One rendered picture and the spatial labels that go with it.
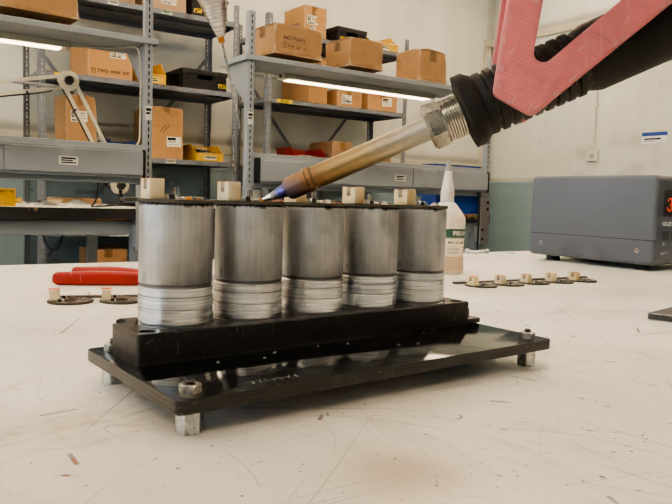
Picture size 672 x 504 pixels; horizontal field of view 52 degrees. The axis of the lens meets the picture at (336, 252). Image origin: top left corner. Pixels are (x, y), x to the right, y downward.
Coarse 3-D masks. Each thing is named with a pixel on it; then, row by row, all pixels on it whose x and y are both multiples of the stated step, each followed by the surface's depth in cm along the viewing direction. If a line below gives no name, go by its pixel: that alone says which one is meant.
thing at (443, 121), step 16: (448, 96) 23; (432, 112) 22; (448, 112) 22; (400, 128) 23; (416, 128) 23; (432, 128) 22; (448, 128) 22; (464, 128) 22; (368, 144) 23; (384, 144) 23; (400, 144) 23; (416, 144) 23; (448, 144) 23; (336, 160) 23; (352, 160) 23; (368, 160) 23; (288, 176) 24; (304, 176) 23; (320, 176) 23; (336, 176) 23; (288, 192) 23; (304, 192) 23
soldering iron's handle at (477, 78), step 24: (648, 24) 21; (552, 48) 22; (624, 48) 21; (648, 48) 21; (600, 72) 21; (624, 72) 21; (456, 96) 22; (480, 96) 22; (576, 96) 22; (480, 120) 22; (504, 120) 22; (480, 144) 22
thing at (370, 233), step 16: (352, 208) 27; (368, 208) 27; (384, 208) 27; (352, 224) 27; (368, 224) 27; (384, 224) 27; (352, 240) 27; (368, 240) 27; (384, 240) 27; (352, 256) 27; (368, 256) 27; (384, 256) 27; (352, 272) 27; (368, 272) 27; (384, 272) 27; (352, 288) 27; (368, 288) 27; (384, 288) 27; (352, 304) 27; (368, 304) 27; (384, 304) 27
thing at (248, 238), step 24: (216, 216) 24; (240, 216) 24; (264, 216) 24; (216, 240) 24; (240, 240) 24; (264, 240) 24; (216, 264) 24; (240, 264) 24; (264, 264) 24; (216, 288) 24; (240, 288) 24; (264, 288) 24; (216, 312) 24; (240, 312) 24; (264, 312) 24
